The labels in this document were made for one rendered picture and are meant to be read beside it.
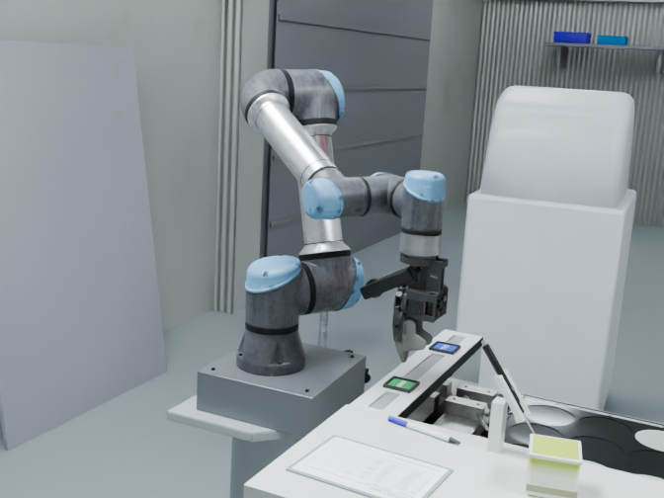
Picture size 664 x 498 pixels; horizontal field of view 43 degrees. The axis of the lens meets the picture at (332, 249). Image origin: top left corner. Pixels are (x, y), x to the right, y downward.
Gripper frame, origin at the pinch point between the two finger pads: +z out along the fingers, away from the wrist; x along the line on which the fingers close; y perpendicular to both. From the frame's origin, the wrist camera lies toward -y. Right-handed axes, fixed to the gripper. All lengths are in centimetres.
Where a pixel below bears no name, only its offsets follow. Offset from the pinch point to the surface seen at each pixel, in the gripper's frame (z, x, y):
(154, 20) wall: -69, 222, -230
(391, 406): 6.3, -10.4, 2.8
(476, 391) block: 11.5, 18.6, 10.6
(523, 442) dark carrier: 12.4, 1.5, 24.6
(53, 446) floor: 103, 92, -177
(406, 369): 6.3, 9.4, -2.0
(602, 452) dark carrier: 12.4, 5.4, 38.2
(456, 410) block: 13.1, 10.4, 8.8
